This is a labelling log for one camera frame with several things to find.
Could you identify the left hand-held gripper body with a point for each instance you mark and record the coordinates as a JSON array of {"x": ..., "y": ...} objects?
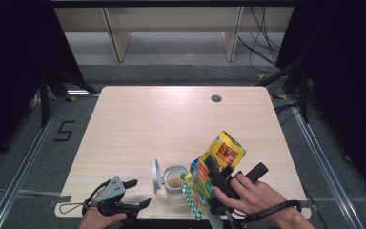
[{"x": 113, "y": 191}]

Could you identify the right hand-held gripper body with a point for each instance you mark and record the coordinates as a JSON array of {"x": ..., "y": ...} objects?
[{"x": 225, "y": 178}]

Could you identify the yellow seasoning pouch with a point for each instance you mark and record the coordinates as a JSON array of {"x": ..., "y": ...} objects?
[{"x": 227, "y": 149}]

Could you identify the clear jar with white lid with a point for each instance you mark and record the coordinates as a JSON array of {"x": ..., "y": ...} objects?
[{"x": 156, "y": 175}]

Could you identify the person's left hand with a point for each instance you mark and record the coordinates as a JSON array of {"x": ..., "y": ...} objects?
[{"x": 98, "y": 221}]

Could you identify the person's right hand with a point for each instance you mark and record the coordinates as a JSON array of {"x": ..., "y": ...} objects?
[{"x": 257, "y": 198}]

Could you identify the brown powder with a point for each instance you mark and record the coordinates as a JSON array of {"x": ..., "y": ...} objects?
[{"x": 174, "y": 182}]

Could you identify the yellow black floor tape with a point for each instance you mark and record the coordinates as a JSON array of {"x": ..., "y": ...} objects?
[
  {"x": 261, "y": 77},
  {"x": 279, "y": 97}
]

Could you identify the black metal stand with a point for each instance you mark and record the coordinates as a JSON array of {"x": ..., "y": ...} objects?
[
  {"x": 304, "y": 95},
  {"x": 44, "y": 101}
]

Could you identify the black curtain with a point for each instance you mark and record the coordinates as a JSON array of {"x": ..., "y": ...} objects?
[
  {"x": 6, "y": 63},
  {"x": 355, "y": 95}
]

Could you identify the beige wooden desk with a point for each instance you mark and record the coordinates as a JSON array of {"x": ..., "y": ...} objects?
[{"x": 171, "y": 19}]

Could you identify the short metal floor rail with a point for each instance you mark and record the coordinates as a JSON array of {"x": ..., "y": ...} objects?
[{"x": 82, "y": 93}]

